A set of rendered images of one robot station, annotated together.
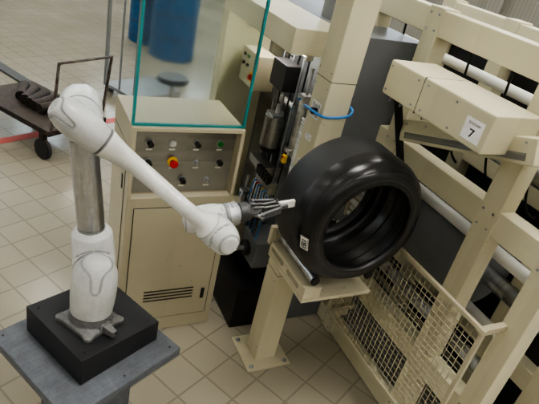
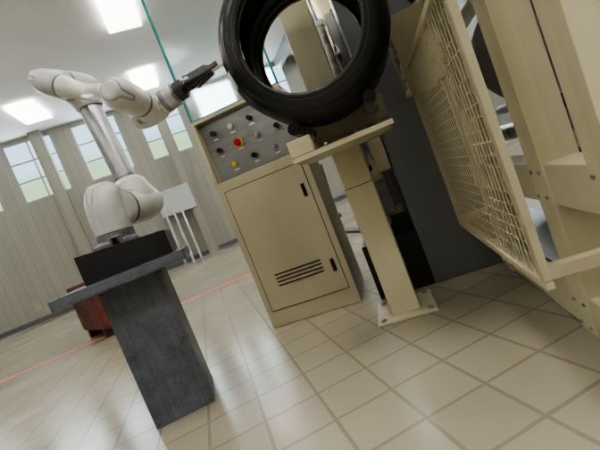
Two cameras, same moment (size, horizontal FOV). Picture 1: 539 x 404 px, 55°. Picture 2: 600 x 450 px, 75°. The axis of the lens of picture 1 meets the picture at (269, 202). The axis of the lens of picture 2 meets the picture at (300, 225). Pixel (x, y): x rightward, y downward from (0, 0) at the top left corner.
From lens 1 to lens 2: 207 cm
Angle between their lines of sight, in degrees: 49
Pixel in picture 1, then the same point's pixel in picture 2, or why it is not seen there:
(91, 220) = (112, 168)
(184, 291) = (313, 266)
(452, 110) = not seen: outside the picture
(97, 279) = (89, 193)
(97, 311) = (98, 221)
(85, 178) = (95, 134)
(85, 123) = (38, 73)
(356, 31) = not seen: outside the picture
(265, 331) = (379, 269)
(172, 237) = (269, 210)
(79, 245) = not seen: hidden behind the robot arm
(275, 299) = (362, 220)
